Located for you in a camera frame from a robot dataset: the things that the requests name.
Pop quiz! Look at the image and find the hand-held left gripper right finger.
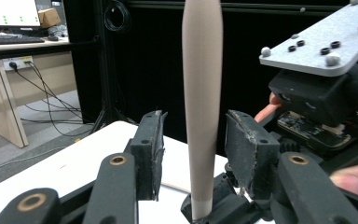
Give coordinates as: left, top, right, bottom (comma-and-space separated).
225, 109, 281, 200

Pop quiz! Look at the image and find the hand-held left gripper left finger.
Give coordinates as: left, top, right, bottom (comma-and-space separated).
130, 110, 169, 202

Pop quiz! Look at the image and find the beige slotted turner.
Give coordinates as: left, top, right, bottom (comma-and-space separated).
181, 0, 224, 222

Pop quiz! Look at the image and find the black tripod stand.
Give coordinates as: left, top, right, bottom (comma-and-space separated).
91, 102, 138, 133

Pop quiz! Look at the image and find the white paper sheet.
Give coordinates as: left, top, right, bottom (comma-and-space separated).
0, 120, 231, 224

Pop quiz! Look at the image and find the black curtain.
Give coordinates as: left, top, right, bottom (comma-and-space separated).
63, 0, 358, 157

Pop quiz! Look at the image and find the grey cloth bundle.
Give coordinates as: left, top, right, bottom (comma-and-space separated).
48, 24, 69, 38

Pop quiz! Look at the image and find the light wooden desk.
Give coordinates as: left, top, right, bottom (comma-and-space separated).
0, 36, 78, 148

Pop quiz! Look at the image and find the white power strip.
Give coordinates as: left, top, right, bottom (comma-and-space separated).
2, 55, 34, 71

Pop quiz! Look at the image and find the cardboard box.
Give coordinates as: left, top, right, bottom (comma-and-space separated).
37, 7, 62, 29

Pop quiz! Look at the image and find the black keyboard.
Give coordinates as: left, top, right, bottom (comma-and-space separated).
0, 35, 46, 47

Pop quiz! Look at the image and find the computer monitor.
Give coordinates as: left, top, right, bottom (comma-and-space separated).
0, 0, 41, 27

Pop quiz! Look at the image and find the bundle of black cables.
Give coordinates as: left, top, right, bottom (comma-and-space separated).
8, 61, 106, 138

